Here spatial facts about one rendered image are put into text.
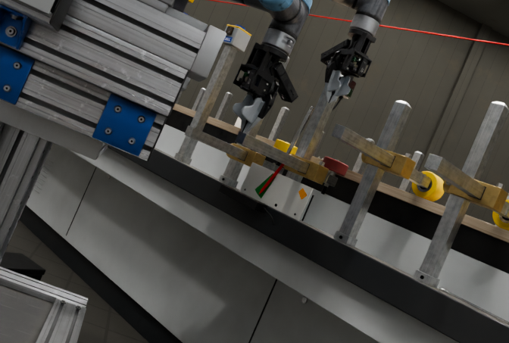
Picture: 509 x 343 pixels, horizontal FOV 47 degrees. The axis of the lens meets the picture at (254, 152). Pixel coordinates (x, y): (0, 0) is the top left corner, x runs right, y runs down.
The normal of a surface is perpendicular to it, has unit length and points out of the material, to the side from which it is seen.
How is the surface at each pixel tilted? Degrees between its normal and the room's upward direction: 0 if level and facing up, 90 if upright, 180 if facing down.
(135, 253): 90
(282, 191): 90
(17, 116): 90
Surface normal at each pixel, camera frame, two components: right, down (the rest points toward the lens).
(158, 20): 0.19, 0.07
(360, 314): -0.64, -0.29
